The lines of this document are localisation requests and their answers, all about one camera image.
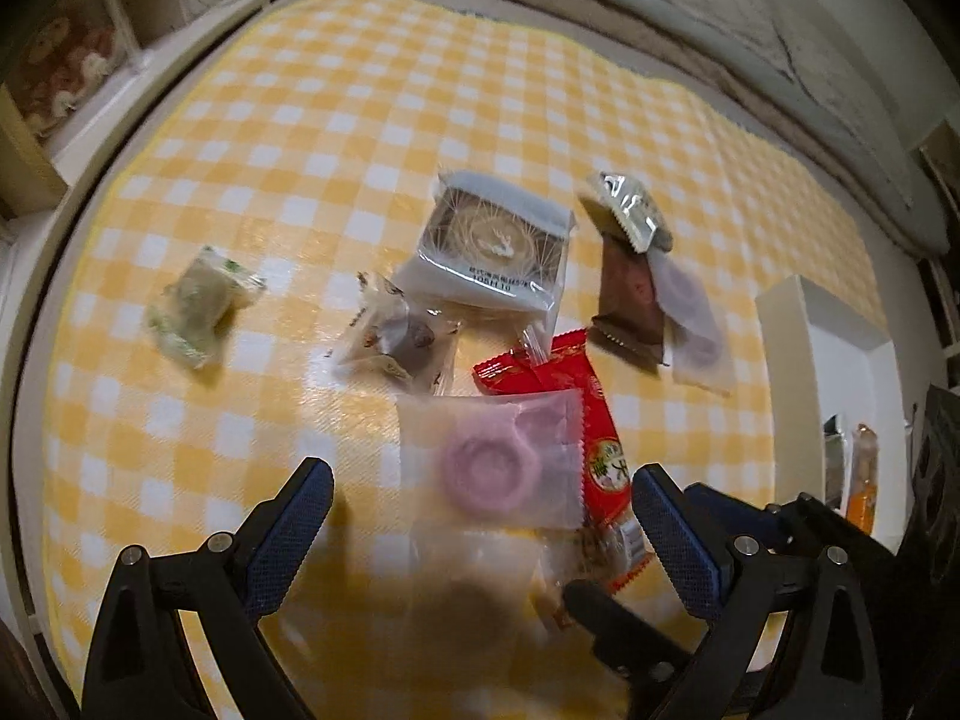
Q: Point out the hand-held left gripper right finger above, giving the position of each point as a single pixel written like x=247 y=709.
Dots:
x=675 y=532

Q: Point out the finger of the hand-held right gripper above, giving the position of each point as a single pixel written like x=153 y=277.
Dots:
x=739 y=514
x=615 y=615

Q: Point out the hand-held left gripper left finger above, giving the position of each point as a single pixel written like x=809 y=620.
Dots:
x=289 y=532

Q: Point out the clear nut snack packet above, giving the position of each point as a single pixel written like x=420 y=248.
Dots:
x=581 y=551

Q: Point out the red snack packet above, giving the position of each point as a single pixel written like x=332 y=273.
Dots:
x=592 y=420

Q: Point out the clear packet with brown pastry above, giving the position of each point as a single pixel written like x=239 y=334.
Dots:
x=465 y=600

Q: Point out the brown snack packet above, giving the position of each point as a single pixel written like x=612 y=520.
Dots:
x=626 y=292

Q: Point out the green snack packet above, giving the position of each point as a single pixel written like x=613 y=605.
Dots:
x=199 y=300

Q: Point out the large brown pastry packet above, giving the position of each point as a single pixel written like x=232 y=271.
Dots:
x=487 y=240

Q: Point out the orange snack packet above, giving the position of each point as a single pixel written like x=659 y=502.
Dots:
x=861 y=495

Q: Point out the clear packet with brown candy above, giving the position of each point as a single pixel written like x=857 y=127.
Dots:
x=405 y=330

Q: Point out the pale grey snack packet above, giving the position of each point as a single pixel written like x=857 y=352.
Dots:
x=634 y=214

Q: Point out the yellow checked mat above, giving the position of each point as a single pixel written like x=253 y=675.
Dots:
x=300 y=165

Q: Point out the cream shelf unit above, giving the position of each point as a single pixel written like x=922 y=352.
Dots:
x=150 y=37

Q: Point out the framed plush toy picture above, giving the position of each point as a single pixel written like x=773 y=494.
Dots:
x=67 y=67

